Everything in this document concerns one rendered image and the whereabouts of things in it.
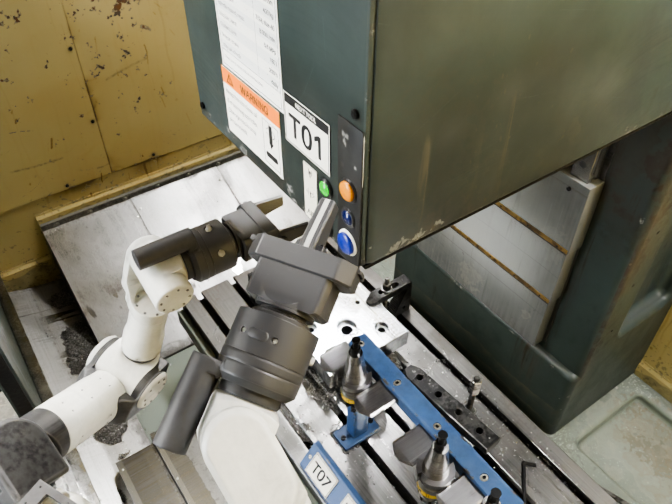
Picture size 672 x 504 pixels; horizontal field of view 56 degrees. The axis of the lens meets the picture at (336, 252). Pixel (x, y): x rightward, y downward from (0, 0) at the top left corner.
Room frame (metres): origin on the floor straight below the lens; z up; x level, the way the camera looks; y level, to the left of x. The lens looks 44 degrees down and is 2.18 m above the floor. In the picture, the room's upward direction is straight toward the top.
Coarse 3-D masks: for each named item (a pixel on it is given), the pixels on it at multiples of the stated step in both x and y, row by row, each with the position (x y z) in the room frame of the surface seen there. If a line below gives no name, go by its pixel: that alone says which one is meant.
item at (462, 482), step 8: (456, 480) 0.48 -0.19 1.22; (464, 480) 0.48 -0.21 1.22; (448, 488) 0.47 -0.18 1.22; (456, 488) 0.47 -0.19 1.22; (464, 488) 0.47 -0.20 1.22; (472, 488) 0.47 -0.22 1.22; (440, 496) 0.45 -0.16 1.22; (448, 496) 0.45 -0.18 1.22; (456, 496) 0.45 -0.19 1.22; (464, 496) 0.45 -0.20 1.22; (472, 496) 0.45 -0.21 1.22; (480, 496) 0.45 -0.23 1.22
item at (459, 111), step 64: (192, 0) 0.88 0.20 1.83; (320, 0) 0.61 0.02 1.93; (384, 0) 0.55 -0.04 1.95; (448, 0) 0.60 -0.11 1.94; (512, 0) 0.65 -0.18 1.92; (576, 0) 0.71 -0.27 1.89; (640, 0) 0.79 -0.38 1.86; (320, 64) 0.62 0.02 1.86; (384, 64) 0.55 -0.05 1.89; (448, 64) 0.60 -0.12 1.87; (512, 64) 0.66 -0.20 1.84; (576, 64) 0.73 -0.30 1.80; (640, 64) 0.82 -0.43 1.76; (384, 128) 0.56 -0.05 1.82; (448, 128) 0.61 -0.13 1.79; (512, 128) 0.68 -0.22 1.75; (576, 128) 0.76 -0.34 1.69; (640, 128) 0.87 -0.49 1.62; (320, 192) 0.62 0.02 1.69; (384, 192) 0.56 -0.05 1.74; (448, 192) 0.62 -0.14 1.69; (512, 192) 0.70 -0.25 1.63; (384, 256) 0.57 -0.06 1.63
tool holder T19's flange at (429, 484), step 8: (424, 456) 0.52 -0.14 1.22; (416, 464) 0.50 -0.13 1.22; (416, 472) 0.49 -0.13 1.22; (416, 480) 0.49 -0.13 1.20; (424, 480) 0.48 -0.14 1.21; (432, 480) 0.48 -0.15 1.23; (448, 480) 0.48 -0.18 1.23; (424, 488) 0.47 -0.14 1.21; (432, 488) 0.47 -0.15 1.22; (440, 488) 0.47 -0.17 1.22
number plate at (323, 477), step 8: (320, 456) 0.66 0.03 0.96; (312, 464) 0.66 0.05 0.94; (320, 464) 0.65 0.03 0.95; (312, 472) 0.64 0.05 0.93; (320, 472) 0.64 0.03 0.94; (328, 472) 0.63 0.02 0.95; (312, 480) 0.63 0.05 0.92; (320, 480) 0.62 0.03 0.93; (328, 480) 0.62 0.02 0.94; (336, 480) 0.61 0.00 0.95; (320, 488) 0.61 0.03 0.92; (328, 488) 0.60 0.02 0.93
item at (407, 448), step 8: (408, 432) 0.57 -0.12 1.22; (416, 432) 0.57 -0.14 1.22; (424, 432) 0.57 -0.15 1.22; (400, 440) 0.55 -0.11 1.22; (408, 440) 0.55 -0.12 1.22; (416, 440) 0.55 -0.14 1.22; (424, 440) 0.55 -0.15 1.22; (432, 440) 0.55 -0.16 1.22; (400, 448) 0.54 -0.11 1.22; (408, 448) 0.54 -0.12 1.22; (416, 448) 0.54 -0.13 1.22; (424, 448) 0.54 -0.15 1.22; (400, 456) 0.52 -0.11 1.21; (408, 456) 0.52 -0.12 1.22; (416, 456) 0.52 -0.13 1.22; (408, 464) 0.51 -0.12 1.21
